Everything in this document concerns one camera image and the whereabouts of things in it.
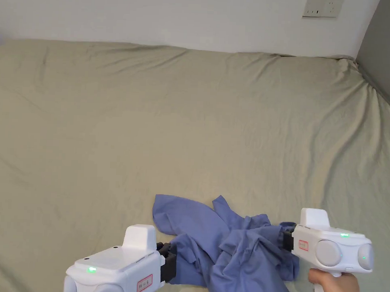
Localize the blue shirt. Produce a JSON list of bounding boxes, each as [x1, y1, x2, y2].
[[149, 192, 303, 292]]

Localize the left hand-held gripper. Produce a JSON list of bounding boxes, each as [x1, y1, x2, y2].
[[63, 221, 179, 292]]

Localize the white wall socket plate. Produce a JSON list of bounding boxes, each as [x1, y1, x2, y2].
[[302, 0, 345, 20]]

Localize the bed with pale green sheet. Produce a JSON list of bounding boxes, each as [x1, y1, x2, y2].
[[0, 37, 390, 292]]

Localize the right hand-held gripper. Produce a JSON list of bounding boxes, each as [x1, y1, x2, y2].
[[279, 207, 374, 292]]

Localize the person's right hand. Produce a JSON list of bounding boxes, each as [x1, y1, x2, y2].
[[307, 269, 362, 292]]

